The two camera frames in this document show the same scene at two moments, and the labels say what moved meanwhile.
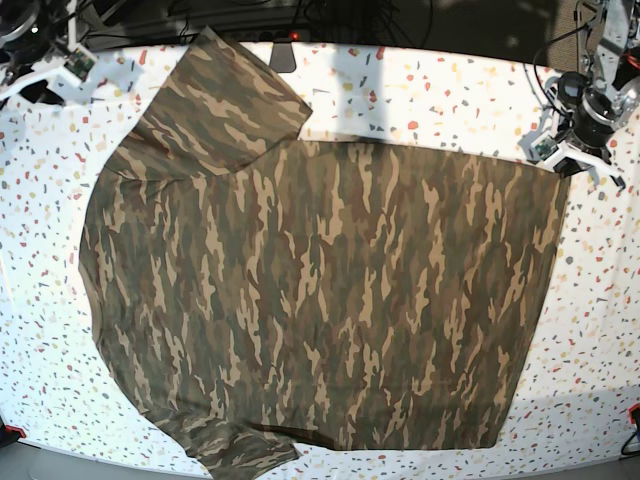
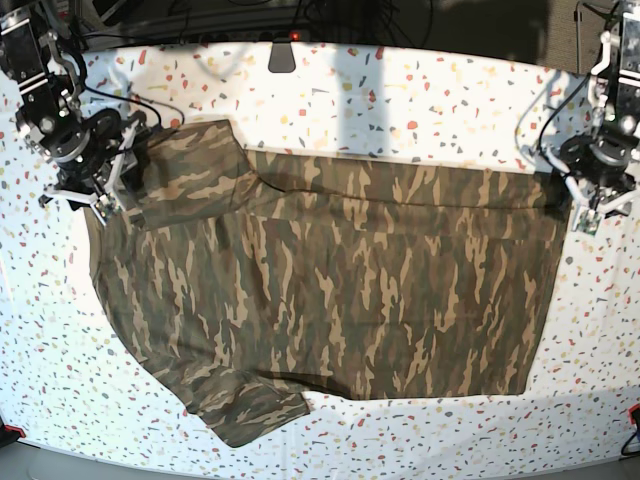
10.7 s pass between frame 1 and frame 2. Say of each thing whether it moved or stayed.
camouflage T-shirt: moved
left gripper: moved
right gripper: moved
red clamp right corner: stayed
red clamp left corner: stayed
